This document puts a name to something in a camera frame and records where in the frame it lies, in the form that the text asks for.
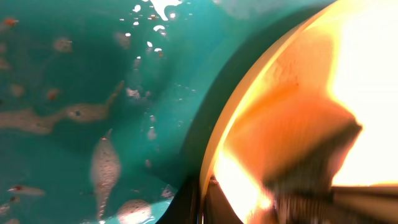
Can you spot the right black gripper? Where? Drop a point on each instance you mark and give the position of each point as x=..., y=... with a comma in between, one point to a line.
x=371, y=204

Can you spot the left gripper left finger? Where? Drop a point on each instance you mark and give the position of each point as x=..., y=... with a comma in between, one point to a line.
x=183, y=209

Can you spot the teal plastic serving tray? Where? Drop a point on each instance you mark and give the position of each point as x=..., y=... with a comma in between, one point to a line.
x=107, y=107

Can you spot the yellow plate with crumbs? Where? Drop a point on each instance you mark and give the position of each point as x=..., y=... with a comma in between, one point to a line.
x=347, y=53

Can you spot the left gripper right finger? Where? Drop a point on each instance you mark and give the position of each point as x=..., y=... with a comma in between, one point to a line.
x=217, y=209

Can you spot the green and yellow sponge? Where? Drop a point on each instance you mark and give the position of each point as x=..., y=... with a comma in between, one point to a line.
x=294, y=142

